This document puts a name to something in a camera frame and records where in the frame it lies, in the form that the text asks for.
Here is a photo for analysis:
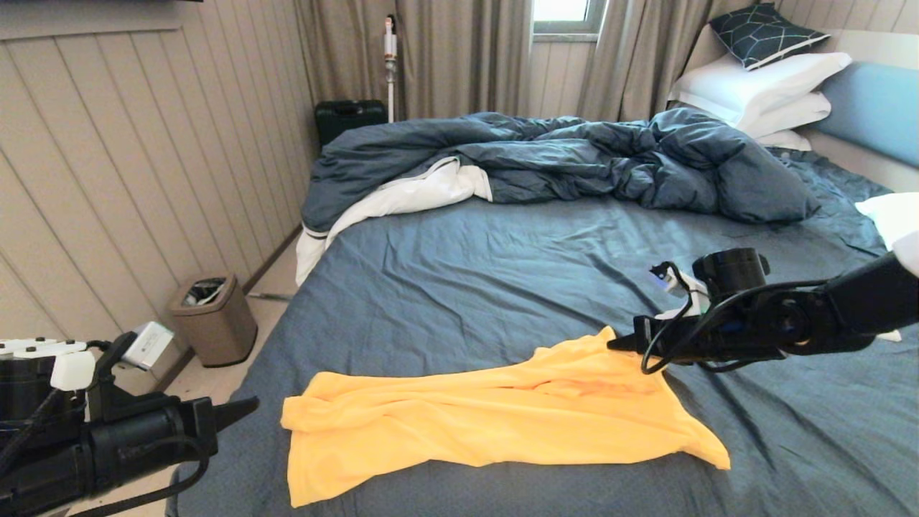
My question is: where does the crumpled bin bag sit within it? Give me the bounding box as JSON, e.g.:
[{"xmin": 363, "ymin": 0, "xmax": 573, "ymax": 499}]
[{"xmin": 185, "ymin": 279, "xmax": 228, "ymax": 306}]

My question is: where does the dark green suitcase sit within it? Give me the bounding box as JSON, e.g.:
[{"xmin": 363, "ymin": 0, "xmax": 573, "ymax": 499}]
[{"xmin": 314, "ymin": 100, "xmax": 388, "ymax": 149}]

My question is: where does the beige curtain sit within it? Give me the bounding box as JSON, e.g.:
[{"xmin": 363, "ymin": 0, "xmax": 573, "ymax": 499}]
[
  {"xmin": 576, "ymin": 0, "xmax": 755, "ymax": 123},
  {"xmin": 293, "ymin": 0, "xmax": 533, "ymax": 120}
]

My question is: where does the blue bed sheet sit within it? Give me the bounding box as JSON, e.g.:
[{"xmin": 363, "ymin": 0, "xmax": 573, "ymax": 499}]
[{"xmin": 167, "ymin": 147, "xmax": 919, "ymax": 517}]

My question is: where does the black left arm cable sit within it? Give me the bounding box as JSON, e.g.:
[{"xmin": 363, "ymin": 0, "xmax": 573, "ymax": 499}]
[{"xmin": 68, "ymin": 332, "xmax": 210, "ymax": 517}]

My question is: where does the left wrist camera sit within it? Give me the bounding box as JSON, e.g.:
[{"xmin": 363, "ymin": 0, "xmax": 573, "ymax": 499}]
[{"xmin": 118, "ymin": 322, "xmax": 175, "ymax": 372}]

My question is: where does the yellow t-shirt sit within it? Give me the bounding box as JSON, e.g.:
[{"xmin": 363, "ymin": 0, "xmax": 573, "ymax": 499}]
[{"xmin": 280, "ymin": 327, "xmax": 732, "ymax": 508}]

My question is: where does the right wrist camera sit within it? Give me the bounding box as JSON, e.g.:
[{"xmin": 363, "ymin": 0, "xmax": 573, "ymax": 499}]
[{"xmin": 650, "ymin": 262, "xmax": 695, "ymax": 297}]

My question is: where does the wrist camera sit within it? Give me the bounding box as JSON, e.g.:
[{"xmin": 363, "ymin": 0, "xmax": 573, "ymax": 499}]
[
  {"xmin": 650, "ymin": 262, "xmax": 695, "ymax": 297},
  {"xmin": 118, "ymin": 322, "xmax": 175, "ymax": 372}
]

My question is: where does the white stick vacuum cleaner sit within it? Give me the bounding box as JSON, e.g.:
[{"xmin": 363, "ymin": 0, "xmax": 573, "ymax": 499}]
[{"xmin": 384, "ymin": 15, "xmax": 398, "ymax": 123}]

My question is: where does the dark patterned cushion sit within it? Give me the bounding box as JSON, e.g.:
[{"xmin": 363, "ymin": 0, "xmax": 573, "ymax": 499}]
[{"xmin": 709, "ymin": 4, "xmax": 830, "ymax": 72}]

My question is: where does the large white pillow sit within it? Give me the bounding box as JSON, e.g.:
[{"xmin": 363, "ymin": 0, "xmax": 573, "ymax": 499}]
[{"xmin": 671, "ymin": 52, "xmax": 852, "ymax": 130}]

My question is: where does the blue headboard pad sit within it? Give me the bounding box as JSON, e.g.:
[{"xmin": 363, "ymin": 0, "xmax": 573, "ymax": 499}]
[{"xmin": 815, "ymin": 62, "xmax": 919, "ymax": 170}]

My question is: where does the crumpled dark blue duvet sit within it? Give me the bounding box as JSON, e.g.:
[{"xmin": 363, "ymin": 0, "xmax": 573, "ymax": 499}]
[{"xmin": 301, "ymin": 108, "xmax": 820, "ymax": 235}]

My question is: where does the brown trash bin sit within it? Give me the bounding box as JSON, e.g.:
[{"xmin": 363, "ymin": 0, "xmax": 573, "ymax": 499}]
[{"xmin": 169, "ymin": 274, "xmax": 258, "ymax": 368}]

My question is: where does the window with grey frame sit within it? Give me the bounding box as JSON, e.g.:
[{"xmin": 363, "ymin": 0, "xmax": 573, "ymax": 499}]
[{"xmin": 531, "ymin": 0, "xmax": 607, "ymax": 42}]

